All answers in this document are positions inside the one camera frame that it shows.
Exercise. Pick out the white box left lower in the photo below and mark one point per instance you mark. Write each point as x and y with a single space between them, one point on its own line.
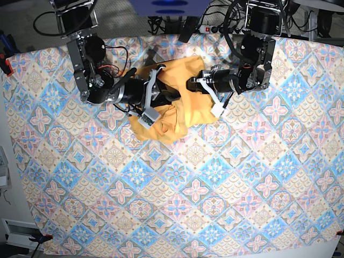
18 233

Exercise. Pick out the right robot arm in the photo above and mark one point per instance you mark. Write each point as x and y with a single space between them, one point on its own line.
97 80

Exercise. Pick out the black mount post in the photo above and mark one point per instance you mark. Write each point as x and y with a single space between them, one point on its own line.
189 27

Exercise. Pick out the red clamp left upper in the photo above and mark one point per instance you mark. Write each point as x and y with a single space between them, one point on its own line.
5 65

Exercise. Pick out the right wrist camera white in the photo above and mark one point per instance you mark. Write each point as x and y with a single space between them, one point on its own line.
148 118

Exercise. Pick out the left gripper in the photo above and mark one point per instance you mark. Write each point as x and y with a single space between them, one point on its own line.
219 81

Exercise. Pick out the white power strip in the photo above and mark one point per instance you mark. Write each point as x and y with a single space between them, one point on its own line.
211 29

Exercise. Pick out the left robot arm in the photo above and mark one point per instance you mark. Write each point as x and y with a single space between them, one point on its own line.
263 21

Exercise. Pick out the grey camera mount plate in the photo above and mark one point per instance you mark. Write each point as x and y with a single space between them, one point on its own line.
149 8

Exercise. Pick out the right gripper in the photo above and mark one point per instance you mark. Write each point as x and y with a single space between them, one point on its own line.
134 92

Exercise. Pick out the patterned blue tablecloth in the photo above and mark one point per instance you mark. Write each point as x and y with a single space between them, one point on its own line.
268 176

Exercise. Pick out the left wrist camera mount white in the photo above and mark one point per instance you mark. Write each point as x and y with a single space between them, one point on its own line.
217 108

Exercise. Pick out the yellow T-shirt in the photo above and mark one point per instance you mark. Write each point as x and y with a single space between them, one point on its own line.
193 108

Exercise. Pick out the blue handled tool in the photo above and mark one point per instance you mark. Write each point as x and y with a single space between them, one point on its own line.
10 46

